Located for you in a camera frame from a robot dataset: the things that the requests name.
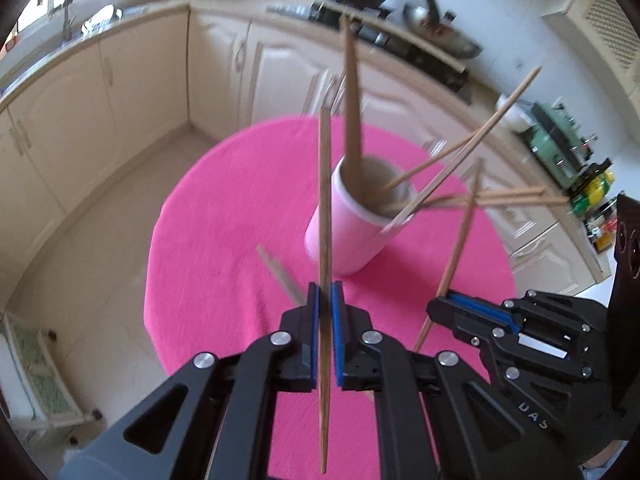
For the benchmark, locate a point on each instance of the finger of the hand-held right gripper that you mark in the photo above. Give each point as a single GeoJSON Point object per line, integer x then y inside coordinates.
{"type": "Point", "coordinates": [485, 310]}
{"type": "Point", "coordinates": [465, 330]}

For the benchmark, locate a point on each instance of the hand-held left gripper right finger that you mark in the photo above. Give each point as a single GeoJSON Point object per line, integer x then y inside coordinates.
{"type": "Point", "coordinates": [337, 335]}

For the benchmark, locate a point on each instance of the brown wooden chopstick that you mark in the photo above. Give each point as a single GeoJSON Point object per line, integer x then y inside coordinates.
{"type": "Point", "coordinates": [280, 275]}
{"type": "Point", "coordinates": [325, 210]}
{"type": "Point", "coordinates": [462, 240]}

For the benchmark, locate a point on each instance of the cream kitchen cabinets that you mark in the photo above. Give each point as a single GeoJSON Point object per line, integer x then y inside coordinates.
{"type": "Point", "coordinates": [125, 85]}

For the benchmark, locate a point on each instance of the green countertop appliance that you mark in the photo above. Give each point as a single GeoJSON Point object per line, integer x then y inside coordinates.
{"type": "Point", "coordinates": [550, 145]}

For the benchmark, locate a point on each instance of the small condiment bottles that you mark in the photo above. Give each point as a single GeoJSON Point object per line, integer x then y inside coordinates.
{"type": "Point", "coordinates": [600, 237]}

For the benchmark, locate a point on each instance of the pink round tablecloth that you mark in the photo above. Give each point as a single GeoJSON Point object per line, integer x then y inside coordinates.
{"type": "Point", "coordinates": [225, 235]}

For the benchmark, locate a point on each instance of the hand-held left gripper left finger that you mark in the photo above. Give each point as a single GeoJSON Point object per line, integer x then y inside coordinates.
{"type": "Point", "coordinates": [314, 335]}

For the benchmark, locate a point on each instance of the steel wok with lid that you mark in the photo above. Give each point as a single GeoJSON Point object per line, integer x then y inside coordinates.
{"type": "Point", "coordinates": [450, 40]}

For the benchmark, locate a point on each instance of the cream slatted cover panel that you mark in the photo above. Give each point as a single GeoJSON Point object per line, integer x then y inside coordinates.
{"type": "Point", "coordinates": [610, 25]}

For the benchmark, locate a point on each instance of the white storage cart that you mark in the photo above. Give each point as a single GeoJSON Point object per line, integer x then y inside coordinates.
{"type": "Point", "coordinates": [30, 360]}

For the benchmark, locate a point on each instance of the bunch of wooden chopsticks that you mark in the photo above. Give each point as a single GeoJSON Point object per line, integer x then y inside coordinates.
{"type": "Point", "coordinates": [352, 110]}

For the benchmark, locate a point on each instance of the yellow green bottle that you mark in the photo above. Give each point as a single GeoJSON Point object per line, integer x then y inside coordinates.
{"type": "Point", "coordinates": [595, 190]}

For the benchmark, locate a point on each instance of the kitchen faucet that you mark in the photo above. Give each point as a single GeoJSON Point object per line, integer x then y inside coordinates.
{"type": "Point", "coordinates": [65, 10]}

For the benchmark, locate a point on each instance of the pink and white cup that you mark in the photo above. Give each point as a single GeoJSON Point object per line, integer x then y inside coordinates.
{"type": "Point", "coordinates": [345, 240]}

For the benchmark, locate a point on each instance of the white jar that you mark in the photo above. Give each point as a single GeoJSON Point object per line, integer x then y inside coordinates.
{"type": "Point", "coordinates": [515, 117]}

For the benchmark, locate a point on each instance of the black gas stove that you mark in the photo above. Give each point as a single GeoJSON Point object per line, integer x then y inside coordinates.
{"type": "Point", "coordinates": [440, 72]}

